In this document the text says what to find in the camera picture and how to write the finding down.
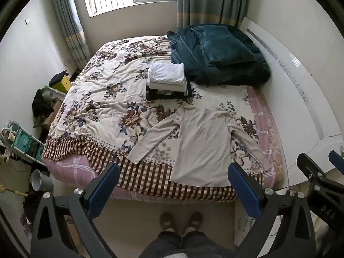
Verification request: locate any narrow teal curtain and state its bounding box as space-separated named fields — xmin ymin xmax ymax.
xmin=50 ymin=0 xmax=91 ymax=71

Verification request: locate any floral bed sheet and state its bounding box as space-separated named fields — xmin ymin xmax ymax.
xmin=47 ymin=35 xmax=269 ymax=172

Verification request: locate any white cable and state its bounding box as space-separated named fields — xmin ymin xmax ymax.
xmin=240 ymin=216 xmax=283 ymax=238

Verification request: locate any brown checkered blanket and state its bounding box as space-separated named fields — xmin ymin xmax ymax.
xmin=43 ymin=136 xmax=265 ymax=203

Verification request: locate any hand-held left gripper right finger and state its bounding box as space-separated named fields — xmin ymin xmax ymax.
xmin=227 ymin=163 xmax=318 ymax=258

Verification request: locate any person's shoe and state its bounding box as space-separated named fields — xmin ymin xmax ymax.
xmin=159 ymin=212 xmax=177 ymax=233
xmin=185 ymin=211 xmax=204 ymax=233

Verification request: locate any person's right shoe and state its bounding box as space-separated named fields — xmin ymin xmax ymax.
xmin=185 ymin=211 xmax=204 ymax=233

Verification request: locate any person's leg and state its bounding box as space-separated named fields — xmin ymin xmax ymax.
xmin=181 ymin=231 xmax=235 ymax=258
xmin=140 ymin=231 xmax=182 ymax=258

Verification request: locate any person's right leg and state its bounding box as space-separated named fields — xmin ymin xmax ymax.
xmin=181 ymin=231 xmax=235 ymax=258

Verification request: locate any wooden stick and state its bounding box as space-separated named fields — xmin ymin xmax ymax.
xmin=0 ymin=183 xmax=29 ymax=197

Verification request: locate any wide teal curtain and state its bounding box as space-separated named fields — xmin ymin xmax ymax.
xmin=176 ymin=0 xmax=249 ymax=29

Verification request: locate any beige long-sleeve shirt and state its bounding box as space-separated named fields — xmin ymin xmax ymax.
xmin=126 ymin=105 xmax=271 ymax=188

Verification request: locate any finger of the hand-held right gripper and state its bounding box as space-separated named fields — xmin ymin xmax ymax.
xmin=328 ymin=150 xmax=344 ymax=172
xmin=296 ymin=153 xmax=334 ymax=187

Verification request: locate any teal fleece blanket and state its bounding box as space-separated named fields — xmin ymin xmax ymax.
xmin=167 ymin=24 xmax=271 ymax=86

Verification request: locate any person's left shoe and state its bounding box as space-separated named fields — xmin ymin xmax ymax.
xmin=159 ymin=212 xmax=177 ymax=233

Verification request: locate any cardboard box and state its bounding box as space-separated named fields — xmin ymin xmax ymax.
xmin=40 ymin=101 xmax=62 ymax=131

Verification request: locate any teal storage rack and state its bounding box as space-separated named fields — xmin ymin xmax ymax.
xmin=0 ymin=120 xmax=46 ymax=167

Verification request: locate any yellow box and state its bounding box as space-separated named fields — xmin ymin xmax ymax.
xmin=51 ymin=75 xmax=71 ymax=94

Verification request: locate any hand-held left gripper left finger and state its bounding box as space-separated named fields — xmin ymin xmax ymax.
xmin=30 ymin=163 xmax=120 ymax=258

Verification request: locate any person's left leg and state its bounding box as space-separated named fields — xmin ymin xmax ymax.
xmin=140 ymin=231 xmax=182 ymax=258

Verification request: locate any dark folded garment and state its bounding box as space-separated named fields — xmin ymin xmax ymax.
xmin=146 ymin=82 xmax=193 ymax=101

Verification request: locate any black cloth item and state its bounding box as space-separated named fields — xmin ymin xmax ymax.
xmin=49 ymin=71 xmax=69 ymax=84

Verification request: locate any white plastic basket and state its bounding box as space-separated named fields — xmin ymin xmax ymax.
xmin=43 ymin=85 xmax=68 ymax=100

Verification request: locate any grey bucket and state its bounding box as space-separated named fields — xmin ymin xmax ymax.
xmin=30 ymin=170 xmax=54 ymax=193

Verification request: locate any black bag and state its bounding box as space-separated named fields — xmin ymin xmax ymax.
xmin=32 ymin=87 xmax=54 ymax=119

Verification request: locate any teal pillow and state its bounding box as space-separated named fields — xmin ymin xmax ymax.
xmin=191 ymin=25 xmax=256 ymax=66

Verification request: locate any white headboard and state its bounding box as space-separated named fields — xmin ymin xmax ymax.
xmin=239 ymin=17 xmax=344 ymax=186

